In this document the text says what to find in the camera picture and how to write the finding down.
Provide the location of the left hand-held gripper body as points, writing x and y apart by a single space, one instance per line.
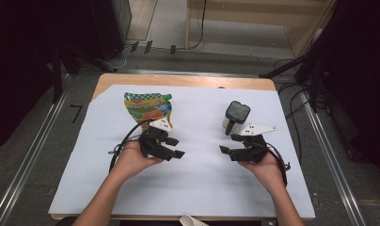
152 142

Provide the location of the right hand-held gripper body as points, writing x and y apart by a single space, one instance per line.
254 150

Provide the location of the yellow green refill pouch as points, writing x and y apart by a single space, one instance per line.
145 106

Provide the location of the person's right hand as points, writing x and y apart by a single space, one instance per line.
269 172

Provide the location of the person's left hand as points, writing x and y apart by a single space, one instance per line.
131 161

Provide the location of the white paper sheet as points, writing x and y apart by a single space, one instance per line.
194 175

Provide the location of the black stand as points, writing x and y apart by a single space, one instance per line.
285 66
57 78

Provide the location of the black cabinet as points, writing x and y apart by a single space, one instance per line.
111 28

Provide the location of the light wooden shelf unit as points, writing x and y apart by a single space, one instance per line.
241 12

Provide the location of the dark curtain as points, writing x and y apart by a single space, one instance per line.
367 62
15 62

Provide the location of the metal floor rail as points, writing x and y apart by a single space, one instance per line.
343 188
235 74
9 194

